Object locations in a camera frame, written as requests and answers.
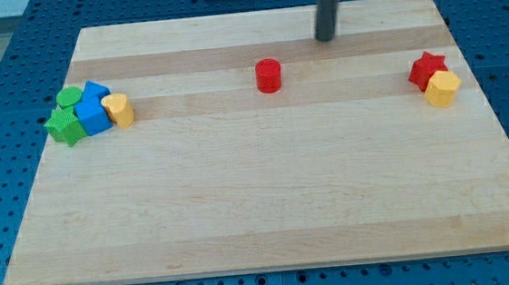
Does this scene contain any red cylinder block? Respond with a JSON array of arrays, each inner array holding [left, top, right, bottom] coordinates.
[[254, 58, 282, 93]]

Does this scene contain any red star block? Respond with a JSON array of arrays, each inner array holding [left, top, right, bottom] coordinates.
[[408, 51, 448, 92]]

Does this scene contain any green star block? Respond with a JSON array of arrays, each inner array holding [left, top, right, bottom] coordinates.
[[44, 107, 87, 147]]

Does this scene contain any wooden board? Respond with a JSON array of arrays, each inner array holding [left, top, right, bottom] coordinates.
[[4, 0, 509, 285]]

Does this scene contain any yellow heart block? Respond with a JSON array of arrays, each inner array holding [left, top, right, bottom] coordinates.
[[100, 93, 135, 128]]

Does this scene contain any blue cube block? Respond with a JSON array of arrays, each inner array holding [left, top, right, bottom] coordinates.
[[74, 96, 113, 136]]

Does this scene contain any blue triangle block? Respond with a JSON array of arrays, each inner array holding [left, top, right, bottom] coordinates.
[[82, 80, 111, 102]]

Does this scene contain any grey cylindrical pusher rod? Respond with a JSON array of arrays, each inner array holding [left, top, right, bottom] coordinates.
[[314, 0, 341, 43]]

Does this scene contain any green cylinder block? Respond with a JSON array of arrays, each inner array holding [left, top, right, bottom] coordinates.
[[55, 86, 83, 109]]

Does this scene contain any yellow hexagon block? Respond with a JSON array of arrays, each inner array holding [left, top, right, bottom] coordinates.
[[425, 70, 462, 108]]

